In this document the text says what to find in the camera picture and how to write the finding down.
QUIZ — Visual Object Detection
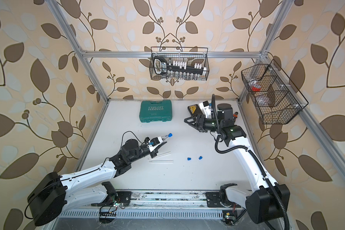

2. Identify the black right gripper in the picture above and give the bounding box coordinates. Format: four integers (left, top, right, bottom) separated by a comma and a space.
185, 113, 223, 132

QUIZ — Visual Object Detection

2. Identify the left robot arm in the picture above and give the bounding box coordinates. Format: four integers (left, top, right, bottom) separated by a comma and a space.
27, 137, 167, 227

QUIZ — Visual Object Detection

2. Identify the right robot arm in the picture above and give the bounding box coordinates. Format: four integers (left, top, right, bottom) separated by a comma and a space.
184, 101, 290, 230

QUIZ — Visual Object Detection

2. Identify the black tool case yellow label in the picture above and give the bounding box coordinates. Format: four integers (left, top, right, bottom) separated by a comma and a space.
187, 104, 201, 117

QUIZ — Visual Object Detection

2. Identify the green plastic tool case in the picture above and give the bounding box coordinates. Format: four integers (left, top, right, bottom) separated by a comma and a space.
139, 100, 173, 123

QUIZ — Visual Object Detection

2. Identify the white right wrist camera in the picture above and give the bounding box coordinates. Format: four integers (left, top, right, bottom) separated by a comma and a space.
198, 101, 211, 118

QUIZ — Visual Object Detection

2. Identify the black socket holder rail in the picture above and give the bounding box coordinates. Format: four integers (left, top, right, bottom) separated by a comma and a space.
149, 55, 209, 77

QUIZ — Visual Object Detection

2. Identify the black wire basket back wall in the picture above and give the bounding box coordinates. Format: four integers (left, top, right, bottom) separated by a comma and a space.
149, 46, 209, 81

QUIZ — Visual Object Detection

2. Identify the black wire basket wall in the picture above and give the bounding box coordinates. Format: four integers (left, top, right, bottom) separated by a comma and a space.
241, 59, 309, 125
149, 46, 209, 81

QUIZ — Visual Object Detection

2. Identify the black corrugated cable conduit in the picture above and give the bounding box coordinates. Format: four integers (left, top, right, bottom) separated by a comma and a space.
211, 94, 290, 230

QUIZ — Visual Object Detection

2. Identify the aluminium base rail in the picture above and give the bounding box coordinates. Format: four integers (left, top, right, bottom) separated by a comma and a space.
57, 190, 244, 221

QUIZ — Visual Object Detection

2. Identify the black wire basket right wall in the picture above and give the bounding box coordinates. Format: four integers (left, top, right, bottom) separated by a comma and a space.
241, 59, 309, 125

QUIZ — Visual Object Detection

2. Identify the aluminium frame post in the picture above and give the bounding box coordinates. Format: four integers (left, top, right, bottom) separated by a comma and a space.
45, 0, 109, 103

